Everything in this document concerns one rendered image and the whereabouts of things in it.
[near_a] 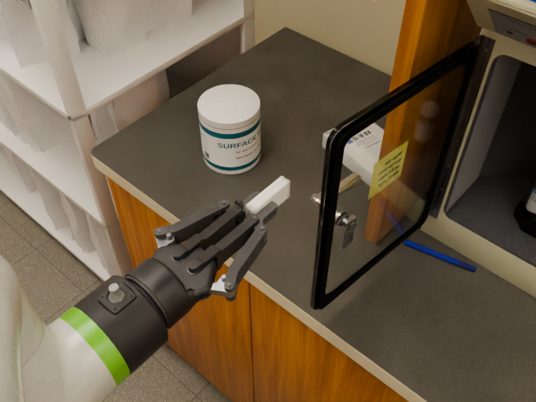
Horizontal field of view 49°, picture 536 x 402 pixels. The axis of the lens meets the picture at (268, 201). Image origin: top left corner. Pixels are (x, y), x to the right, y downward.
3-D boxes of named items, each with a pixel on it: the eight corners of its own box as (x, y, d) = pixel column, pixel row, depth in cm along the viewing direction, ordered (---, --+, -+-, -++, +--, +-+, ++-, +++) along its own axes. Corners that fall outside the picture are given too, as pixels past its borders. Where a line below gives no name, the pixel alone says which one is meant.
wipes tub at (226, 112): (230, 128, 138) (227, 75, 127) (273, 153, 132) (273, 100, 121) (191, 156, 132) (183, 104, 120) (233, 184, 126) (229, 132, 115)
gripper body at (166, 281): (165, 309, 58) (230, 253, 63) (111, 263, 62) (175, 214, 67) (174, 346, 64) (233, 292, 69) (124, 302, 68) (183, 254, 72)
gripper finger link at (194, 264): (183, 263, 64) (192, 270, 64) (254, 208, 70) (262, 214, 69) (187, 284, 67) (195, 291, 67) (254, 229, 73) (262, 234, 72)
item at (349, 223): (354, 243, 88) (358, 218, 84) (344, 250, 87) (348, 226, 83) (344, 235, 89) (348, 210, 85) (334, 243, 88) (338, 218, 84)
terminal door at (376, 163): (425, 222, 112) (482, 39, 83) (312, 313, 99) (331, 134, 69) (422, 219, 113) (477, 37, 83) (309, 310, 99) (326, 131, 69)
